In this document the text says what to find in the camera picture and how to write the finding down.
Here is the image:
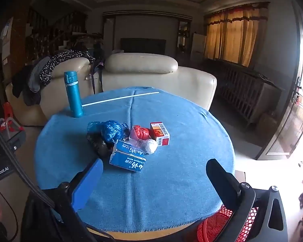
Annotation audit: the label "blue white carton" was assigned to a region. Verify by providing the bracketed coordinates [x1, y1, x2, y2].
[109, 139, 147, 172]

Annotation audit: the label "small cardboard box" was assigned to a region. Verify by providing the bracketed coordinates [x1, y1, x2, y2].
[258, 112, 278, 138]

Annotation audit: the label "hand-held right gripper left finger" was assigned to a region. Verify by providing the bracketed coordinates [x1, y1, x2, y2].
[21, 158, 104, 242]

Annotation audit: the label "red mesh basket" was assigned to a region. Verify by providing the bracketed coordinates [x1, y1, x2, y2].
[197, 205, 258, 242]

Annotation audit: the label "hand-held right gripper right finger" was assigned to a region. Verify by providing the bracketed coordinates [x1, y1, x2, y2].
[206, 158, 288, 242]

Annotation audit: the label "white standing air conditioner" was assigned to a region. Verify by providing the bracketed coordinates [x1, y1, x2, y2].
[191, 33, 207, 61]

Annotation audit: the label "clear plastic wrapper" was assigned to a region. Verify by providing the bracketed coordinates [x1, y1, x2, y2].
[129, 128, 152, 154]

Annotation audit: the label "blue thermos bottle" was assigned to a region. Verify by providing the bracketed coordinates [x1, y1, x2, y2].
[64, 71, 84, 118]

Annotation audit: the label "blue plastic bag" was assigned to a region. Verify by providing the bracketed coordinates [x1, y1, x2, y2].
[87, 120, 124, 144]

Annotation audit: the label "red white toy frame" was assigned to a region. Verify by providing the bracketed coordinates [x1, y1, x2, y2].
[0, 102, 24, 135]

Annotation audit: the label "brown wooden door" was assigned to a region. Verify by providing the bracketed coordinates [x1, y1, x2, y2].
[255, 77, 303, 160]

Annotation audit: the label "red white medicine box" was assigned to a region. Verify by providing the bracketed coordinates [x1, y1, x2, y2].
[150, 122, 171, 147]

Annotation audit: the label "yellow curtains with red trim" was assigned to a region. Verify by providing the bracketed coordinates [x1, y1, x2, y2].
[204, 2, 270, 67]

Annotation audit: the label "dark strap bag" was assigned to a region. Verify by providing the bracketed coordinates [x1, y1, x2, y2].
[89, 43, 106, 94]

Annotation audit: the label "dark display cabinet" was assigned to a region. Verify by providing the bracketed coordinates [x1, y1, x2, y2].
[178, 20, 190, 53]

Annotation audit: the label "blue tablecloth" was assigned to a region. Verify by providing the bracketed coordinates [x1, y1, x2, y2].
[35, 87, 235, 232]

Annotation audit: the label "wooden staircase railing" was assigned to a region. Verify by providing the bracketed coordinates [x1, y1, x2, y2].
[25, 7, 87, 63]

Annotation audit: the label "black braided cable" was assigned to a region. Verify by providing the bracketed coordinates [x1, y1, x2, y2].
[0, 123, 55, 206]

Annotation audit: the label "black plastic bag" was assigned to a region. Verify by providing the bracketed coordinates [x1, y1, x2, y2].
[86, 122, 130, 157]

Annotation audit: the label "black white floral cloth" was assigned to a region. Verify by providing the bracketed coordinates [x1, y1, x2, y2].
[39, 50, 96, 86]

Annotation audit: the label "thin white stick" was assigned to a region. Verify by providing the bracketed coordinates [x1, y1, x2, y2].
[82, 92, 159, 106]

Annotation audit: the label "grey cloth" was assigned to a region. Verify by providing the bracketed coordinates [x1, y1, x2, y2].
[28, 57, 51, 92]

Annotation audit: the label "white baby crib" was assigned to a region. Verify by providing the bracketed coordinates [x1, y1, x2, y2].
[215, 63, 286, 129]

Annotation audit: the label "white tissue ball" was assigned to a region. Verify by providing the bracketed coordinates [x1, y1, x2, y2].
[143, 139, 158, 155]

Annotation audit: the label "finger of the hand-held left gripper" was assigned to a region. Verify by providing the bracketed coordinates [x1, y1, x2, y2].
[5, 130, 26, 154]

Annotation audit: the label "cream leather sofa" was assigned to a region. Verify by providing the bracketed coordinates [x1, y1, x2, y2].
[5, 53, 218, 126]

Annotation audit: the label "black flat television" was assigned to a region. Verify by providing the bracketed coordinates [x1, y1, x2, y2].
[120, 38, 166, 55]

